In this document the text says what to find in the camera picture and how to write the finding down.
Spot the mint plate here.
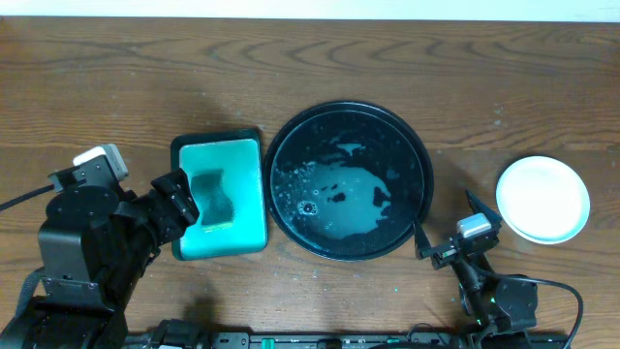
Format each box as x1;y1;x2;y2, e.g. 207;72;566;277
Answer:
495;156;591;245

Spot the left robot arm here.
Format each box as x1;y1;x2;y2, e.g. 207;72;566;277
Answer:
1;170;199;348

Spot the green rectangular tray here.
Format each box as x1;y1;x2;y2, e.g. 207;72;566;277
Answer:
170;129;268;261

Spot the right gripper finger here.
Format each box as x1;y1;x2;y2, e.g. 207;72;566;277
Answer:
465;189;502;226
413;217;431;253

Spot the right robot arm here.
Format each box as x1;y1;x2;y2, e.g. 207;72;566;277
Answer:
413;190;538;348

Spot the dark green sponge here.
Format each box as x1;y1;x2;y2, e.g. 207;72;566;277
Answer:
191;170;234;231

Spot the black round tray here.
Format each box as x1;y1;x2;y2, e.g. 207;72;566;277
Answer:
263;101;434;262

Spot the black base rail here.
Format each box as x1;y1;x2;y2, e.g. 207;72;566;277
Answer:
120;318;571;349

